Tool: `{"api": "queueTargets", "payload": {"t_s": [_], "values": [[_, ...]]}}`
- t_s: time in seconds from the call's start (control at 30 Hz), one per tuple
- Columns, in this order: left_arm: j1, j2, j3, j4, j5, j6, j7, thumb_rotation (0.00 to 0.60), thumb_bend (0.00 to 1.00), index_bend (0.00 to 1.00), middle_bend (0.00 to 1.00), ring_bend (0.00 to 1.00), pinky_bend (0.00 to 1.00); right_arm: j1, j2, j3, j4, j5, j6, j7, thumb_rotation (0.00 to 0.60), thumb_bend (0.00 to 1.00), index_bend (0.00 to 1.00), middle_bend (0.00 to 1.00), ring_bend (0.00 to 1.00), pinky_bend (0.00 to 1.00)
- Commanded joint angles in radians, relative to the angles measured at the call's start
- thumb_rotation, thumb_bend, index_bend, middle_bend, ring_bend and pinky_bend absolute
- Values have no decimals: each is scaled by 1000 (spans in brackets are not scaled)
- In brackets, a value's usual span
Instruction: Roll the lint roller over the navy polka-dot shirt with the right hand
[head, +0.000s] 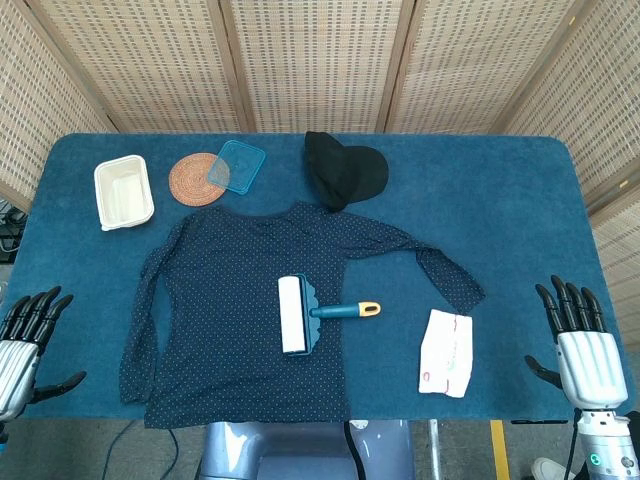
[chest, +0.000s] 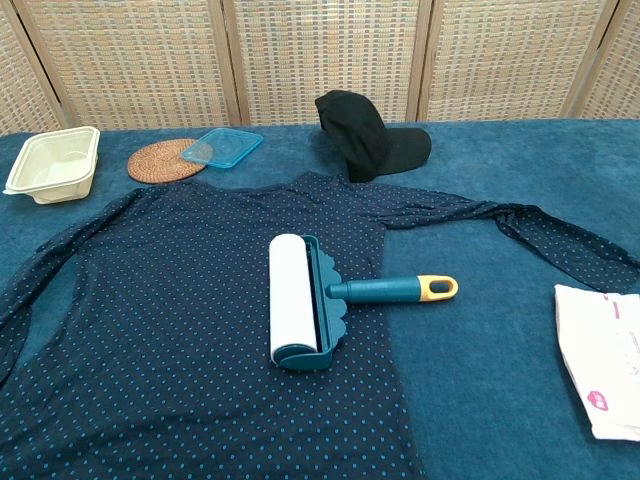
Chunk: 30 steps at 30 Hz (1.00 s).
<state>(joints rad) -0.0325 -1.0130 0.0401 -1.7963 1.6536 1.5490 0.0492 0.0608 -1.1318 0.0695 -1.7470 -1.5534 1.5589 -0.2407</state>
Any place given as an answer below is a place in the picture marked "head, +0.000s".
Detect navy polka dot shirt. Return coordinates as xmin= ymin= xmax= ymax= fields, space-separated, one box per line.
xmin=118 ymin=199 xmax=487 ymax=430

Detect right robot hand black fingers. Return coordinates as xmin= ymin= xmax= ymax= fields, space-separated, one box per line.
xmin=523 ymin=274 xmax=629 ymax=412

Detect metal table leg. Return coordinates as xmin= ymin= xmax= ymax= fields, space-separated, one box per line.
xmin=428 ymin=418 xmax=442 ymax=480

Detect cream rectangular food container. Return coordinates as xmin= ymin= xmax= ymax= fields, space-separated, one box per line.
xmin=93 ymin=154 xmax=156 ymax=233

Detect grey blue robot torso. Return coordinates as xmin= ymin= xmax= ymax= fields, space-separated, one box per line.
xmin=197 ymin=418 xmax=416 ymax=480

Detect bamboo folding screen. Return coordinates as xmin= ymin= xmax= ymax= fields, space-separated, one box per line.
xmin=0 ymin=0 xmax=640 ymax=346

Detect yellow floor tape strip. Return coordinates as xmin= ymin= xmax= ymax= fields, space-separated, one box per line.
xmin=489 ymin=419 xmax=512 ymax=480

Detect dark floor cable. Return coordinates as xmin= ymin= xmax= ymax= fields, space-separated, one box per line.
xmin=166 ymin=427 xmax=180 ymax=480

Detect blue plush table cover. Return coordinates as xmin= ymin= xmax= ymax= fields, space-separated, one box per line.
xmin=9 ymin=132 xmax=632 ymax=424

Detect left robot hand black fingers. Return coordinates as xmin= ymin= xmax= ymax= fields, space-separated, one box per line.
xmin=0 ymin=285 xmax=88 ymax=421

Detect white shoe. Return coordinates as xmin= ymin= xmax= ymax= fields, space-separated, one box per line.
xmin=530 ymin=457 xmax=576 ymax=480

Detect black cap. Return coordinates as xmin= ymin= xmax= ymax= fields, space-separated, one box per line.
xmin=304 ymin=130 xmax=390 ymax=214

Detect clear blue plastic lid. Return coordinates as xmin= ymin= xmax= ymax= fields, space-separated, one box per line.
xmin=207 ymin=139 xmax=267 ymax=197

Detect round woven rattan coaster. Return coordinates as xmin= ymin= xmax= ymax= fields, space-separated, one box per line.
xmin=168 ymin=153 xmax=231 ymax=206

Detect teal lint roller yellow tip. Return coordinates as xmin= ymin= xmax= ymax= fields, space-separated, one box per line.
xmin=277 ymin=273 xmax=382 ymax=357

